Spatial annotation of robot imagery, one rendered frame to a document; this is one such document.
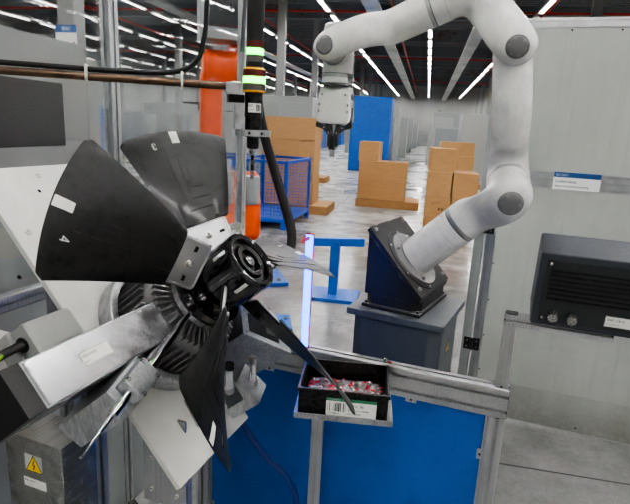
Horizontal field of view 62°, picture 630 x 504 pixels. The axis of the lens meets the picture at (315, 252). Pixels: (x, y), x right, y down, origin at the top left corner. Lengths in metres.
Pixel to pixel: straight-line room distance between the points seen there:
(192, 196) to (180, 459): 0.50
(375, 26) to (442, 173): 7.15
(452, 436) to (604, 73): 1.83
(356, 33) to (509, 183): 0.55
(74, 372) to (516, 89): 1.19
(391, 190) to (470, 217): 8.74
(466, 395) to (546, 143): 1.59
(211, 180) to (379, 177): 9.22
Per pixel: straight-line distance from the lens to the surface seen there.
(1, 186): 1.16
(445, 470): 1.58
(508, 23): 1.40
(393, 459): 1.60
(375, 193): 10.30
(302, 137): 9.03
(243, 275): 0.95
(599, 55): 2.78
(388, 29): 1.46
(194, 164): 1.14
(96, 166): 0.89
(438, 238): 1.60
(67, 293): 1.08
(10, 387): 0.81
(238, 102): 1.05
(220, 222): 1.07
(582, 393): 3.04
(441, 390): 1.45
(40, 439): 1.24
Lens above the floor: 1.47
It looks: 13 degrees down
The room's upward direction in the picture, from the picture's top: 3 degrees clockwise
